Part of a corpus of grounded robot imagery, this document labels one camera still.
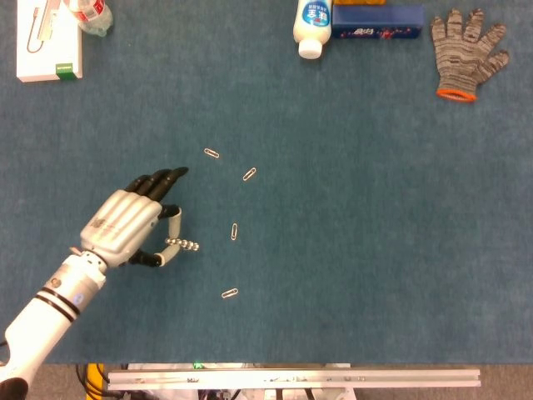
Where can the yellow illustrated carton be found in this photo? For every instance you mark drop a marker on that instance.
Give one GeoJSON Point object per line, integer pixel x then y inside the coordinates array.
{"type": "Point", "coordinates": [358, 2]}

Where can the white box with green label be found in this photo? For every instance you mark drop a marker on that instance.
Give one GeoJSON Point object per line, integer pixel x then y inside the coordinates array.
{"type": "Point", "coordinates": [50, 50]}

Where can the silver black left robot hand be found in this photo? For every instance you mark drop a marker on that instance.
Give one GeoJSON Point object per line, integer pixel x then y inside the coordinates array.
{"type": "Point", "coordinates": [116, 225]}

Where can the silver paper clip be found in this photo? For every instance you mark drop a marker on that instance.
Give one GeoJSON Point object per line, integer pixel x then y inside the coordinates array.
{"type": "Point", "coordinates": [211, 153]}
{"type": "Point", "coordinates": [230, 293]}
{"type": "Point", "coordinates": [234, 231]}
{"type": "Point", "coordinates": [249, 174]}

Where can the small metal chain piece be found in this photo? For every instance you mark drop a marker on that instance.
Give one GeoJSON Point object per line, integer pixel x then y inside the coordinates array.
{"type": "Point", "coordinates": [187, 245]}

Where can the clear bottle with red label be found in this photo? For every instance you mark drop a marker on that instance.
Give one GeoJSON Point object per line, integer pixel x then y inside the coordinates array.
{"type": "Point", "coordinates": [93, 16]}

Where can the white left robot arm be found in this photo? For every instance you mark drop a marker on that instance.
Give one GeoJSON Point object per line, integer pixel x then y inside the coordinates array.
{"type": "Point", "coordinates": [46, 316]}

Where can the dark blue printed box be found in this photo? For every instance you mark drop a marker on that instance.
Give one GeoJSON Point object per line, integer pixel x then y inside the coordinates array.
{"type": "Point", "coordinates": [377, 21]}

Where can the blue felt table cloth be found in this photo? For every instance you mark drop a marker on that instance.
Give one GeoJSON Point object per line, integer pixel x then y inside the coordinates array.
{"type": "Point", "coordinates": [333, 187]}

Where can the white milk bottle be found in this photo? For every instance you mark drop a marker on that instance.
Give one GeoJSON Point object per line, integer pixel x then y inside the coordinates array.
{"type": "Point", "coordinates": [312, 25]}

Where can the grey knit work glove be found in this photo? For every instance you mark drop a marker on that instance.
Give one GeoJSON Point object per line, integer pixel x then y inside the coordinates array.
{"type": "Point", "coordinates": [466, 58]}

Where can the aluminium profile rail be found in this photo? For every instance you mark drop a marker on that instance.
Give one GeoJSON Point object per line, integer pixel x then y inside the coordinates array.
{"type": "Point", "coordinates": [291, 379]}

